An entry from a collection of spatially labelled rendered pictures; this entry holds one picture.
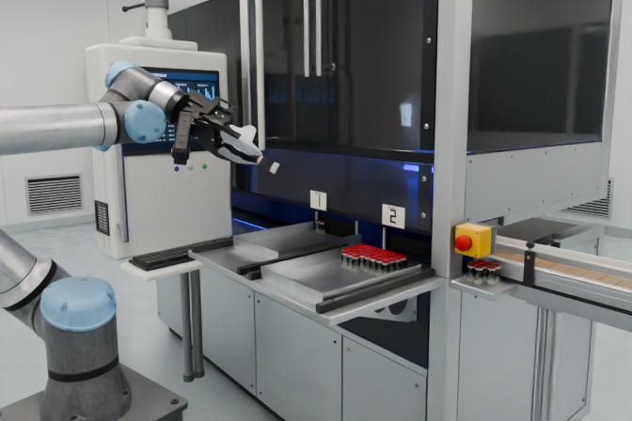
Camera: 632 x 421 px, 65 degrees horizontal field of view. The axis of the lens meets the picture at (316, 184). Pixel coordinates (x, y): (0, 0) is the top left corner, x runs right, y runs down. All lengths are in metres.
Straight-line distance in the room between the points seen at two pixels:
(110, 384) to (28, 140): 0.44
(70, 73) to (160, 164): 4.67
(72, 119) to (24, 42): 5.56
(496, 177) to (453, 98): 0.30
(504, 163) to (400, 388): 0.73
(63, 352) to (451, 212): 0.92
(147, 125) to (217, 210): 1.16
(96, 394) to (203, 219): 1.15
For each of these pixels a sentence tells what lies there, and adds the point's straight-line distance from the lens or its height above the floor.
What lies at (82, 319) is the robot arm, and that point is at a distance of 0.94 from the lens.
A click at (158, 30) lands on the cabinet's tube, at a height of 1.62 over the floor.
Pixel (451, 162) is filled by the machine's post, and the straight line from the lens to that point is 1.32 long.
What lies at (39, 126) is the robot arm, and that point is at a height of 1.30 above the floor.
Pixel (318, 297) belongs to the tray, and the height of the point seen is 0.90.
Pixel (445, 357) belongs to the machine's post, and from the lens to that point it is 1.47.
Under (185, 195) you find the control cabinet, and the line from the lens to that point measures 1.98.
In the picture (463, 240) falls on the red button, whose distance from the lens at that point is 1.28.
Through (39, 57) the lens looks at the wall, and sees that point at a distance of 6.47.
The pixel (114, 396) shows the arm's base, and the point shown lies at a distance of 1.01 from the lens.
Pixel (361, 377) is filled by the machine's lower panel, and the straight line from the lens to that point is 1.74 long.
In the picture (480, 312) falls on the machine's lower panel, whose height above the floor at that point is 0.75.
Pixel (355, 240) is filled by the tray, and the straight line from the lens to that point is 1.66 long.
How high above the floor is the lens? 1.32
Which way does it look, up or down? 8 degrees down
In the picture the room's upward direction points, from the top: straight up
